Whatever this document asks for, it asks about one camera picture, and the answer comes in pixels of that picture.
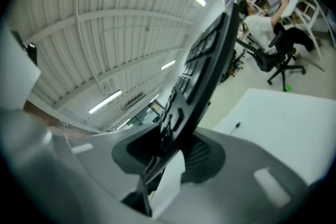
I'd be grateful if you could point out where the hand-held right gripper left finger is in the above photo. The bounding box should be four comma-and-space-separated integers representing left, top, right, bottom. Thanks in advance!
0, 110, 163, 224

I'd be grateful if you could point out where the black keyboard cable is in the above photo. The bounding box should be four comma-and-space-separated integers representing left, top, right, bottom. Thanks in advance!
229, 121, 242, 137

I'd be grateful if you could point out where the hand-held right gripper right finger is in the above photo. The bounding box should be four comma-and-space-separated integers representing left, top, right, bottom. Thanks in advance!
153, 127, 308, 224

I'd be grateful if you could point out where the dark glass window wall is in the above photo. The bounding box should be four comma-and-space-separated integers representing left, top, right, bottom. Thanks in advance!
127, 102, 165, 131

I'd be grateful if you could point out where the black high-back office chair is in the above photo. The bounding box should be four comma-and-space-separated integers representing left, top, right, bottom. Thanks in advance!
235, 30, 307, 92

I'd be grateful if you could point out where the black keyboard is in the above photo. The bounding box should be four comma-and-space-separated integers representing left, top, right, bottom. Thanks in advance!
141, 2, 241, 218

